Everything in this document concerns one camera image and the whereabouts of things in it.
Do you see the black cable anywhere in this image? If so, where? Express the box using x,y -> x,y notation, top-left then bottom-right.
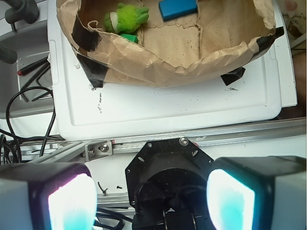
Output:
0,86 -> 58,166

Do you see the brown paper bag tray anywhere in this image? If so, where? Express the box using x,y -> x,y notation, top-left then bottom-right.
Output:
56,0 -> 284,87

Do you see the grey plastic tool tray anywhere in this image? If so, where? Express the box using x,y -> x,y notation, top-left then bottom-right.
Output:
0,20 -> 53,119

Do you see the green plush frog toy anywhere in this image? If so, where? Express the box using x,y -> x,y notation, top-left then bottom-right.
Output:
103,3 -> 149,35

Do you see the aluminium extrusion rail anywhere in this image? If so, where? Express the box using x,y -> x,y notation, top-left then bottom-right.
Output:
22,117 -> 307,162

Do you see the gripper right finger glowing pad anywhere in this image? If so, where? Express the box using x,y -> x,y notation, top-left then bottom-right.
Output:
206,156 -> 307,230

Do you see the white plastic bin lid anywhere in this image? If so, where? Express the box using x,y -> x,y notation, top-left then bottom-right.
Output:
47,0 -> 297,140

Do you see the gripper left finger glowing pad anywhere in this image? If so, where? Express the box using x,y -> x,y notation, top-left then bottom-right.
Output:
0,162 -> 97,230

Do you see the green block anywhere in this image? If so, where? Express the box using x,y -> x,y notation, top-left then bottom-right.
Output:
120,33 -> 138,43

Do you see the blue rectangular block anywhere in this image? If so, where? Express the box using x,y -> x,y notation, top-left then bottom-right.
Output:
158,0 -> 197,22

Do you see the grey clamp handle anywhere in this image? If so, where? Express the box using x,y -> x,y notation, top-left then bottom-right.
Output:
4,0 -> 40,33

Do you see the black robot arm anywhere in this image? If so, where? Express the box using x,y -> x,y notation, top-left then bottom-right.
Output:
0,139 -> 307,230

